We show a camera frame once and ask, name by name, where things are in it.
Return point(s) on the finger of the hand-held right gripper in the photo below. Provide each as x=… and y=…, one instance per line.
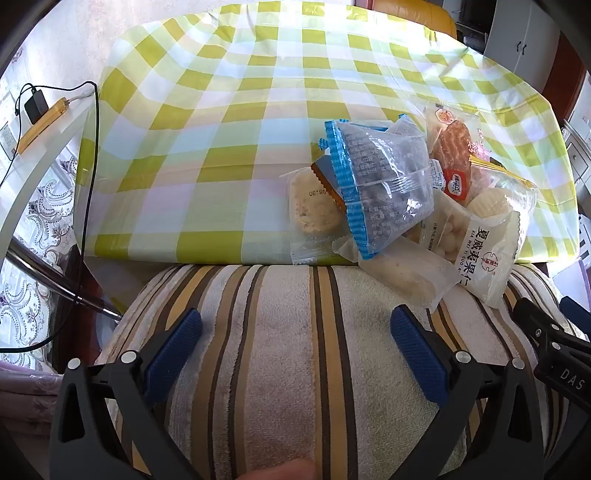
x=545, y=334
x=575, y=310

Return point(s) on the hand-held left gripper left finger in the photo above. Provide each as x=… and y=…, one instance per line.
x=178, y=350

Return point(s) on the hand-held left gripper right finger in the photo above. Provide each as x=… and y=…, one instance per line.
x=415, y=355

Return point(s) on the clear long bread packet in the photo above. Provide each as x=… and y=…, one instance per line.
x=406, y=272

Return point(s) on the white nut packet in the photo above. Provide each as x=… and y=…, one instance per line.
x=480, y=249

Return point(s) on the yellow-edged rice cracker packet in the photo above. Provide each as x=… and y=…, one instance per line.
x=503, y=194

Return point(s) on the blue-edged purple bread packet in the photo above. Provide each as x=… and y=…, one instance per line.
x=383, y=184

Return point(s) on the round biscuit clear packet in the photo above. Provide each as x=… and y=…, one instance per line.
x=309, y=207

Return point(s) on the orange-edged snack packet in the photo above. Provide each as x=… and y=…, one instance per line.
x=323, y=173

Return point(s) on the red label bread packet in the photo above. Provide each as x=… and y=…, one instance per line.
x=450, y=143

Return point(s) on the person's left hand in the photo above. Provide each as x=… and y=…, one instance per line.
x=281, y=470

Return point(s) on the striped beige towel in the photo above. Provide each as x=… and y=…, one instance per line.
x=286, y=346

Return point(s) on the metal pole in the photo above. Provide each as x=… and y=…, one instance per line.
x=46, y=272

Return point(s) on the white dressing table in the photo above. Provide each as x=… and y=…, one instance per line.
x=579, y=152

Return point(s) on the lace patterned curtain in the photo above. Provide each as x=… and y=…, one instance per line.
x=27, y=286

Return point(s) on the green checkered tablecloth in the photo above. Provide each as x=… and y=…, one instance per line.
x=207, y=138

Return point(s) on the white curved shelf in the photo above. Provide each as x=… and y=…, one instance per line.
x=41, y=166

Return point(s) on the yellow power strip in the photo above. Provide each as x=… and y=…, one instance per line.
x=44, y=122

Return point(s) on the black power adapter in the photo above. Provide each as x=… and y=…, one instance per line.
x=36, y=107

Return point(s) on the white cabinet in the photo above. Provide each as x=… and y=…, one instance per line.
x=521, y=32

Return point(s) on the yellow leather chair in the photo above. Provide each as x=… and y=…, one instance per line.
x=415, y=16

